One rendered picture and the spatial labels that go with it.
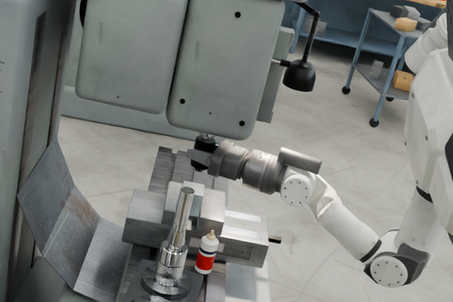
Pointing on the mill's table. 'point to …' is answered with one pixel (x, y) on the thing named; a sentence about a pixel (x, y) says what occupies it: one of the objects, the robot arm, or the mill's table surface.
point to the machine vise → (233, 248)
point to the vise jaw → (212, 212)
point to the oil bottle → (206, 253)
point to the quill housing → (223, 60)
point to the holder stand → (140, 287)
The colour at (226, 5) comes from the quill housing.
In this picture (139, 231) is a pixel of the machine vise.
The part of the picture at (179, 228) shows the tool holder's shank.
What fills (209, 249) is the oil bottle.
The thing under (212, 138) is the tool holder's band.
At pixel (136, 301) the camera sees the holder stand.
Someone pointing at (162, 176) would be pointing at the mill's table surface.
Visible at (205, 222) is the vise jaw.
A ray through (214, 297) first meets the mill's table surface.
